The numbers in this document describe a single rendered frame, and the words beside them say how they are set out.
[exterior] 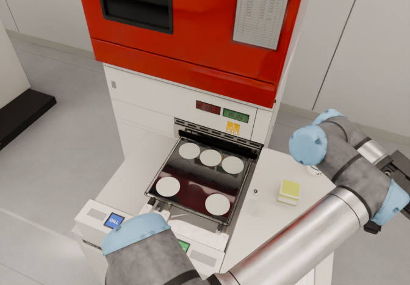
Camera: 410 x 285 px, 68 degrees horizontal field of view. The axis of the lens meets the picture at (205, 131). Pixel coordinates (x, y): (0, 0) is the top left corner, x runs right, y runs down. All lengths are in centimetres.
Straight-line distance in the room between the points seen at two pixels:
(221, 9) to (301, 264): 79
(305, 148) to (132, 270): 37
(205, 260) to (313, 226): 62
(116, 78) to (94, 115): 158
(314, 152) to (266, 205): 65
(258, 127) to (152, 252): 93
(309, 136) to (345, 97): 241
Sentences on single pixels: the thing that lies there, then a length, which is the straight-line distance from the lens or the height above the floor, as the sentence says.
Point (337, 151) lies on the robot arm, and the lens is 61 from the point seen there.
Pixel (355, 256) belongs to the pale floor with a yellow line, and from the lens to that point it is 241.
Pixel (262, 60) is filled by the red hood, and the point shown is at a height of 142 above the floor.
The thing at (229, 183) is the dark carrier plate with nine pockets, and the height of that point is 90.
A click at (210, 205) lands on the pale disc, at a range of 126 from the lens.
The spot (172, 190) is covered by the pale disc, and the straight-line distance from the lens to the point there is 130.
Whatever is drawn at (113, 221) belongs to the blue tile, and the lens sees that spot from 118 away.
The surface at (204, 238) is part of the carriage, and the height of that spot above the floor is 88.
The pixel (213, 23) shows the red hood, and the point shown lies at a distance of 108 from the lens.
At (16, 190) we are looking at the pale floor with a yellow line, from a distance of 271.
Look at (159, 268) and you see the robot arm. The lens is 49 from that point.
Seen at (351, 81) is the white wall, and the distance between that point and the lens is 290.
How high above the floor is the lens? 198
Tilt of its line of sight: 45 degrees down
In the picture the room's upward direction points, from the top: 3 degrees clockwise
